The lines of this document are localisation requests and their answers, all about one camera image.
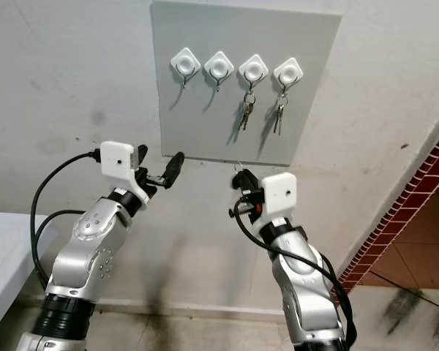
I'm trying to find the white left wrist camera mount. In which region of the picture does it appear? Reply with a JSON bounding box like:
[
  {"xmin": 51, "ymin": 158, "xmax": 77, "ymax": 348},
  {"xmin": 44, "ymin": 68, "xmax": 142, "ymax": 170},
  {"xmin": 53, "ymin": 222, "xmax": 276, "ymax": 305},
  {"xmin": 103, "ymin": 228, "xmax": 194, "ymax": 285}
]
[{"xmin": 100, "ymin": 141, "xmax": 149, "ymax": 205}]

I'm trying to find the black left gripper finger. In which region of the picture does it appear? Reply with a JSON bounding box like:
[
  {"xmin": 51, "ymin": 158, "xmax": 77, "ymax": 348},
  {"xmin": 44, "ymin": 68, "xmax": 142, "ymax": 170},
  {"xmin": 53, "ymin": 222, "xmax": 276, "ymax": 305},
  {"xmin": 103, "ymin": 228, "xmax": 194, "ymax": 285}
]
[{"xmin": 163, "ymin": 151, "xmax": 185, "ymax": 186}]

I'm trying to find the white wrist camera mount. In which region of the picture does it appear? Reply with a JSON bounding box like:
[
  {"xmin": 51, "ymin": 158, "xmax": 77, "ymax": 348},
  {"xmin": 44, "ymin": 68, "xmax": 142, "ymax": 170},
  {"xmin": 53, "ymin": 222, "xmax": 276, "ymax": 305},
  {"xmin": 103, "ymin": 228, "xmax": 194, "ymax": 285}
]
[
  {"xmin": 100, "ymin": 141, "xmax": 149, "ymax": 205},
  {"xmin": 261, "ymin": 172, "xmax": 299, "ymax": 227}
]

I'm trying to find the red brick pattern skirting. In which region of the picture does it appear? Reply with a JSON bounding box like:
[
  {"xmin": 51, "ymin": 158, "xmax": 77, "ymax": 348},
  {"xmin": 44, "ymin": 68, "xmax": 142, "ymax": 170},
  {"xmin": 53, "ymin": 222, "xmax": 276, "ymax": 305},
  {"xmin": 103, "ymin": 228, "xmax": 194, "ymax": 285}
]
[{"xmin": 336, "ymin": 121, "xmax": 439, "ymax": 294}]

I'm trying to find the white square wall hook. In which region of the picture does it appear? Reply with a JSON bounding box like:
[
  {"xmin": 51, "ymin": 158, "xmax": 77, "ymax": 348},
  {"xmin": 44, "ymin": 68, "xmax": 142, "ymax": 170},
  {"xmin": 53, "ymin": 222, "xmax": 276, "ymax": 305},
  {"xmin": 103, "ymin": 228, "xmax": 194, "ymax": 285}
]
[
  {"xmin": 170, "ymin": 48, "xmax": 202, "ymax": 89},
  {"xmin": 238, "ymin": 54, "xmax": 270, "ymax": 94},
  {"xmin": 203, "ymin": 50, "xmax": 236, "ymax": 92},
  {"xmin": 273, "ymin": 57, "xmax": 304, "ymax": 97}
]

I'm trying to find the silver key bunch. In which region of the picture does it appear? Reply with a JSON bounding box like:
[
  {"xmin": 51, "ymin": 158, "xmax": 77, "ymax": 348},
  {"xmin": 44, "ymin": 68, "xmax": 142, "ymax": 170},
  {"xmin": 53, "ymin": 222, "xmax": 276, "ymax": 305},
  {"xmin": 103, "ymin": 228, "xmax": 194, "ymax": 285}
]
[
  {"xmin": 272, "ymin": 94, "xmax": 289, "ymax": 136},
  {"xmin": 237, "ymin": 90, "xmax": 257, "ymax": 132}
]

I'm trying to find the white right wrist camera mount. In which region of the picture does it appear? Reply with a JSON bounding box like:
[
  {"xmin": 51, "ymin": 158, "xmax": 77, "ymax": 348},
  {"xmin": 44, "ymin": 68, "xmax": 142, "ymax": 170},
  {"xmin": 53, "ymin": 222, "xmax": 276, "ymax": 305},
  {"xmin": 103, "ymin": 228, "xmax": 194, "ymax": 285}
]
[{"xmin": 261, "ymin": 172, "xmax": 299, "ymax": 227}]

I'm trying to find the white folding table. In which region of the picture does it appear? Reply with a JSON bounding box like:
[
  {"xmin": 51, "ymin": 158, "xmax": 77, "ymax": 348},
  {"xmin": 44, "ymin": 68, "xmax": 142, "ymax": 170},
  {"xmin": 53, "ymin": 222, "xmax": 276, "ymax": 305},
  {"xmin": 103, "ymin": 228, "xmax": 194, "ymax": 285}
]
[{"xmin": 0, "ymin": 212, "xmax": 58, "ymax": 341}]

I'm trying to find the grey wall board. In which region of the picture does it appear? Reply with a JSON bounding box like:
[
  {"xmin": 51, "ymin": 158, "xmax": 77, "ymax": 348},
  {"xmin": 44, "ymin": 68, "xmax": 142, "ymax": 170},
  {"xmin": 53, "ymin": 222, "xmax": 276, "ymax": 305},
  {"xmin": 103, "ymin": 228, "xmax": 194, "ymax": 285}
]
[{"xmin": 151, "ymin": 0, "xmax": 342, "ymax": 167}]

